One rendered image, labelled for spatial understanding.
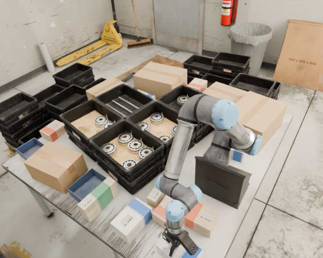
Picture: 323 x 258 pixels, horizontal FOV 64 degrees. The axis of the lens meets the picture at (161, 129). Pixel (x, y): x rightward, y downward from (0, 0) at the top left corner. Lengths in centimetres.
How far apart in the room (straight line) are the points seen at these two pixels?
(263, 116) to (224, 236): 85
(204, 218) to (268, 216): 110
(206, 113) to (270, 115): 92
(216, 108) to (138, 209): 73
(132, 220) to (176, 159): 46
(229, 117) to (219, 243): 70
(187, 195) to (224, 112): 38
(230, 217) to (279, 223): 95
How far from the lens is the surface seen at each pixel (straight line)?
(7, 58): 471
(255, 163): 183
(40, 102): 337
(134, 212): 146
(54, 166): 173
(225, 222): 153
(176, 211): 106
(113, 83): 239
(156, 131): 182
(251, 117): 187
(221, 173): 142
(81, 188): 176
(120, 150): 173
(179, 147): 114
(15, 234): 267
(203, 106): 106
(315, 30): 404
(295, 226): 248
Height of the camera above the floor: 202
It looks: 40 degrees down
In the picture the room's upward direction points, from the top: 5 degrees counter-clockwise
